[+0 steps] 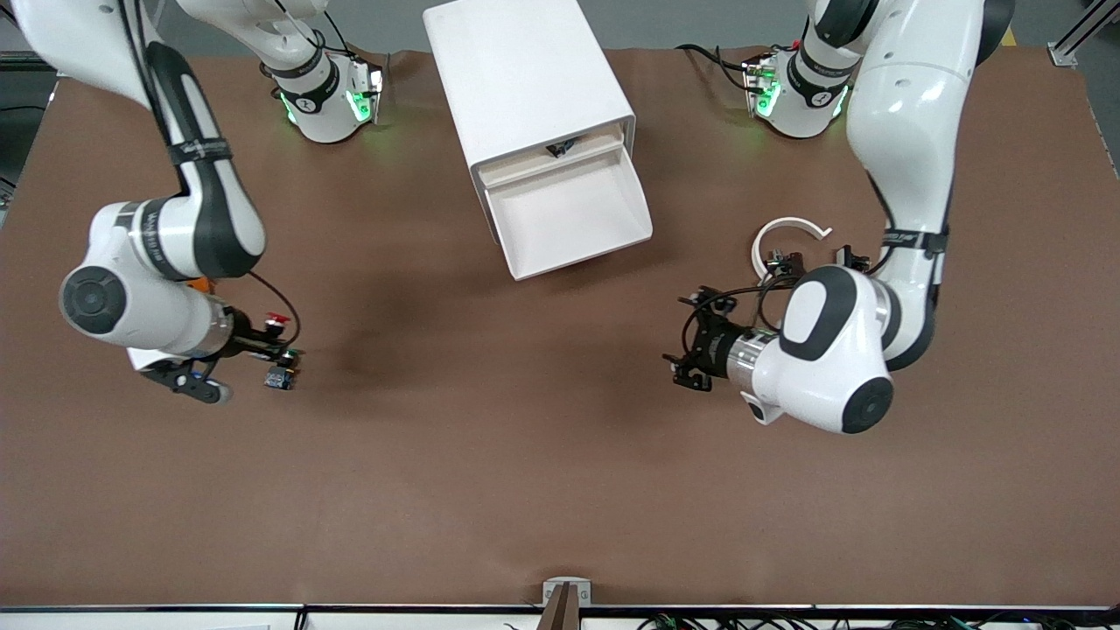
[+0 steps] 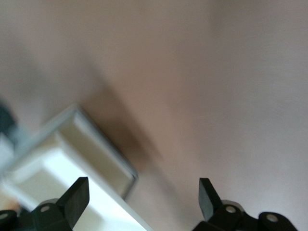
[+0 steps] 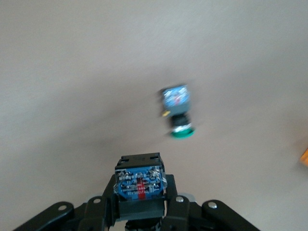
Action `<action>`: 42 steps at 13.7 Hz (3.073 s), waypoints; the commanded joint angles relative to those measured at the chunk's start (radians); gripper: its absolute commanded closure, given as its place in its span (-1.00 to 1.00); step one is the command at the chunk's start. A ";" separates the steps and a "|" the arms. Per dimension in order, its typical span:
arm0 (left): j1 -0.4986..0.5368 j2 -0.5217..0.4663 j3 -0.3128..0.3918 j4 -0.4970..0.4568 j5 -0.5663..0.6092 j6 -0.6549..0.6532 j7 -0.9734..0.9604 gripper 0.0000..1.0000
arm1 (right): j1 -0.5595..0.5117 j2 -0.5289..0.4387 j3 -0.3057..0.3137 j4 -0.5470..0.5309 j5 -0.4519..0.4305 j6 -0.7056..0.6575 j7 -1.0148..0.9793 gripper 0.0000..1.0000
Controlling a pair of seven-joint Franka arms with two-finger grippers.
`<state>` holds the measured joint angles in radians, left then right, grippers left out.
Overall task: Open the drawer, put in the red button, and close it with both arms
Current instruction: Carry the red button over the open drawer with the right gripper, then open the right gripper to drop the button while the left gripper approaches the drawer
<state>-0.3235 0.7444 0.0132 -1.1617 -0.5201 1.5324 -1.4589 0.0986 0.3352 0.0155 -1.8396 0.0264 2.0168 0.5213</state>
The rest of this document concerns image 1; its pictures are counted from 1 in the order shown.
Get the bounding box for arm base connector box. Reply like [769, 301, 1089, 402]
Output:
[348, 59, 386, 125]
[744, 54, 781, 119]

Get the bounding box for green push button switch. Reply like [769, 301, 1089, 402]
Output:
[264, 347, 304, 391]

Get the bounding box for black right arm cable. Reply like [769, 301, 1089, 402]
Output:
[248, 269, 303, 351]

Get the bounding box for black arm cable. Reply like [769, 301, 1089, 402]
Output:
[682, 278, 810, 335]
[248, 269, 303, 351]

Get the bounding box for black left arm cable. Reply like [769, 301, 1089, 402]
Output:
[682, 278, 810, 335]

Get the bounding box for white curved plastic ring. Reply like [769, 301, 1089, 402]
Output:
[751, 216, 833, 281]

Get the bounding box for black cable bundle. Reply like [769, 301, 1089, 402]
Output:
[639, 612, 1120, 630]

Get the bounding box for grey metal bracket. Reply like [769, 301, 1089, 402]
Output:
[542, 577, 592, 607]

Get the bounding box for brown camera post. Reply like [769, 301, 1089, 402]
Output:
[538, 584, 583, 630]

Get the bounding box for white table edge rail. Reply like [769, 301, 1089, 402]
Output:
[0, 602, 1120, 630]

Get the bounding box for black base power cable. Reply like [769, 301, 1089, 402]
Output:
[675, 42, 753, 93]

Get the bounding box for aluminium frame profile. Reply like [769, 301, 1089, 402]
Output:
[1048, 0, 1120, 69]

